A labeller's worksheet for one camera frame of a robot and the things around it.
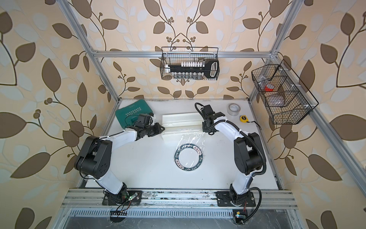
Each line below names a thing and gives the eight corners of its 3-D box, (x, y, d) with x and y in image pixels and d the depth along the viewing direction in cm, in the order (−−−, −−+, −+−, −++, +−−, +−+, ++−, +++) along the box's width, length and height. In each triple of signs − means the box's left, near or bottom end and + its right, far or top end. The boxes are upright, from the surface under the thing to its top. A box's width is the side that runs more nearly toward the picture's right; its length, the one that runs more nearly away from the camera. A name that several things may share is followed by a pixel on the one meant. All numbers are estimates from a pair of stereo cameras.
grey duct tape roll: (228, 115, 112) (229, 113, 109) (226, 106, 118) (227, 103, 116) (240, 115, 112) (242, 113, 109) (237, 106, 118) (239, 103, 116)
